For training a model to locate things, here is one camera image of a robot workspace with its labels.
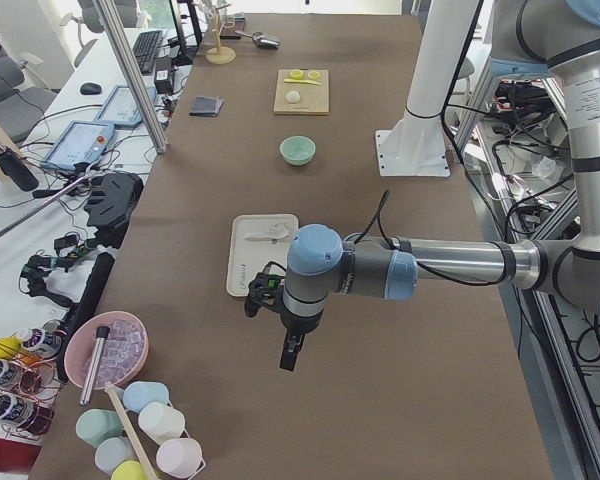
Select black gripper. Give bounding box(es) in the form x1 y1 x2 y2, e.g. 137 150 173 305
279 311 322 371

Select white ceramic soup spoon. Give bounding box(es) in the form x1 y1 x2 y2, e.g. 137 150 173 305
243 223 290 242

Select pink bowl with ice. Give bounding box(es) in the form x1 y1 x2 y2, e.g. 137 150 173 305
64 311 149 390

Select metal tube in bowl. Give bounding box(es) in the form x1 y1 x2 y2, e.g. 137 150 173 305
79 326 110 407

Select light green bowl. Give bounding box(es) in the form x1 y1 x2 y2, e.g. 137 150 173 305
279 135 316 166

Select white steamed bun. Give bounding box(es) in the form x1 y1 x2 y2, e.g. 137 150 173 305
285 90 301 104

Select beige rabbit serving tray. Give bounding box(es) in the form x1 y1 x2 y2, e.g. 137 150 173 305
226 213 299 297

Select white cup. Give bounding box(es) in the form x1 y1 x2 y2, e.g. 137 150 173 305
138 402 185 445

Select pink cup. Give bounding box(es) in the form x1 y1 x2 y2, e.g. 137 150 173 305
156 438 203 479

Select blue cup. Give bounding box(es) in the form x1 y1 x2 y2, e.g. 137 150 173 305
123 381 170 413

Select yellow cup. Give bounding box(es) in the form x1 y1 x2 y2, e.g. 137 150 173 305
111 460 148 480

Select green cup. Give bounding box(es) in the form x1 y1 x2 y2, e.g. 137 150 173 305
75 409 123 448

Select bamboo cutting board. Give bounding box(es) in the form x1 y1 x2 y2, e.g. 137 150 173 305
273 69 330 116

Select grey folded cloth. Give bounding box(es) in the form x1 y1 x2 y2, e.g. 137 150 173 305
189 96 224 117

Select yellow plastic knife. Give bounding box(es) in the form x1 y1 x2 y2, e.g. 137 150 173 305
283 77 322 86

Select teach pendant far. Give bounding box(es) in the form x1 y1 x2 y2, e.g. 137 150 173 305
94 85 142 129

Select teach pendant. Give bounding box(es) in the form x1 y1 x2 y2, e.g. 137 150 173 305
40 121 115 171
94 85 142 129

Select teach pendant near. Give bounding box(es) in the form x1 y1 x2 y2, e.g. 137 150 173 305
40 121 115 171

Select wooden mug tree stand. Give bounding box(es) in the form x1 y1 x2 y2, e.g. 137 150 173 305
195 1 236 65

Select metal scoop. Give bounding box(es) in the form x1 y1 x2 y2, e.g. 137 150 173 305
235 30 281 50

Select black computer mouse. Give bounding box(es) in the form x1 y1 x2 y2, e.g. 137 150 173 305
80 82 102 96

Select black keyboard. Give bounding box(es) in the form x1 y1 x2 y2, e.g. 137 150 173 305
132 30 163 76

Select black water bottle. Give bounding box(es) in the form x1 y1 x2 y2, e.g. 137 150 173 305
0 144 39 192

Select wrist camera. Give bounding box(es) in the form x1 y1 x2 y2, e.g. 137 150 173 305
244 261 286 318

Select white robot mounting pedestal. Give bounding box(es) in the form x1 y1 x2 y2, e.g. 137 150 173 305
375 0 482 177

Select aluminium frame post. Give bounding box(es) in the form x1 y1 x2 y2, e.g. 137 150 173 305
93 0 168 154

